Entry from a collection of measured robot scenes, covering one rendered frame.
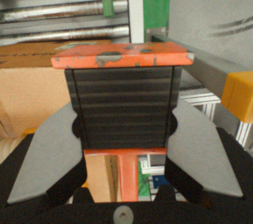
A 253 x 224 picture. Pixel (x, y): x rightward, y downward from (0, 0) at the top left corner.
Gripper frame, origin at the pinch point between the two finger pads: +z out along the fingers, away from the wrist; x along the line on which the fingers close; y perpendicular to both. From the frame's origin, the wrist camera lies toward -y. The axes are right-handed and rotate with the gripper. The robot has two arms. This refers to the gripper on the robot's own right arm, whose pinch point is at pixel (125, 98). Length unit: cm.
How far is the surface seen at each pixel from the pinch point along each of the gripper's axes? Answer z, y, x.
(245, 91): 9.4, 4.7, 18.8
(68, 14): 54, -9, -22
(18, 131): 12.9, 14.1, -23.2
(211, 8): 108, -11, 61
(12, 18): 53, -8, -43
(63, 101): 12.9, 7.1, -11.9
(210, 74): 20.7, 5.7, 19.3
